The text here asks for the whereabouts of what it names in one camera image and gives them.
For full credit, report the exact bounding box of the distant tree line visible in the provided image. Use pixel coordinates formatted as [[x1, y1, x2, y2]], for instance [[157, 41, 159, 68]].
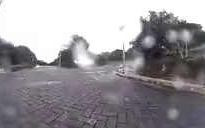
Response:
[[94, 48, 135, 66]]

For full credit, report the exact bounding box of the street lamp pole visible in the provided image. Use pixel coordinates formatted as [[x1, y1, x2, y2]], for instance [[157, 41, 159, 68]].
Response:
[[119, 24, 127, 70]]

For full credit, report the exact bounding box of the red brick paved road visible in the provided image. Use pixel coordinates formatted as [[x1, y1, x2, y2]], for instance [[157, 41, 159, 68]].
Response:
[[0, 64, 205, 128]]

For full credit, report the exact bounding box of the pale stone kerb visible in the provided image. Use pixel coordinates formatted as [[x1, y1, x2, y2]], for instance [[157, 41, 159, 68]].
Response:
[[115, 70, 205, 95]]

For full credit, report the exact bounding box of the large dark tree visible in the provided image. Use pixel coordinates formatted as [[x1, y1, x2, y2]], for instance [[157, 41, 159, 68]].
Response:
[[129, 9, 205, 64]]

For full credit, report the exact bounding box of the dark hedge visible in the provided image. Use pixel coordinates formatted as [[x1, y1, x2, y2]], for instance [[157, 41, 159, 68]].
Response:
[[136, 54, 205, 84]]

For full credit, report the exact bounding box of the row of dark trees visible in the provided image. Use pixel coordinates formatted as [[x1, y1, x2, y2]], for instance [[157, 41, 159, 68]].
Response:
[[0, 34, 48, 68]]

